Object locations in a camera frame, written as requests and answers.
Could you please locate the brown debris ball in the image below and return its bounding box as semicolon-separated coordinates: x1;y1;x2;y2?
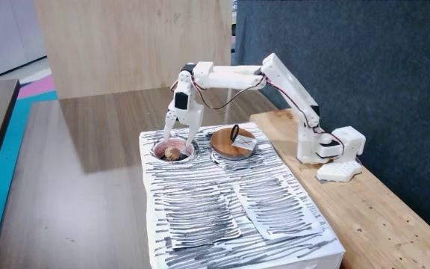
163;146;181;162

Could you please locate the red-lined white cup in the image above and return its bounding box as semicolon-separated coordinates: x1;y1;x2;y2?
151;137;196;164

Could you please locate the round wooden lid black loop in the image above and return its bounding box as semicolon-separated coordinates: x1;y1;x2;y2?
210;124;258;161

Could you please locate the white box with black stripes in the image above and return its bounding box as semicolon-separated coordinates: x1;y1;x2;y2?
138;122;346;269

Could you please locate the white paper tag red cross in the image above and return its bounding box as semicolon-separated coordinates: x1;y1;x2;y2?
231;134;258;152

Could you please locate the light wooden board panel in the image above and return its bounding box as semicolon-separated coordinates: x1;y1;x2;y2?
34;0;234;100

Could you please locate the black striped paper sheet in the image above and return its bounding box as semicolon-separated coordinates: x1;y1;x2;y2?
161;185;242;250
233;177;324;241

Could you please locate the long wooden beam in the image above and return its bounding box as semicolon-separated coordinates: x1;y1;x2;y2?
249;108;430;269

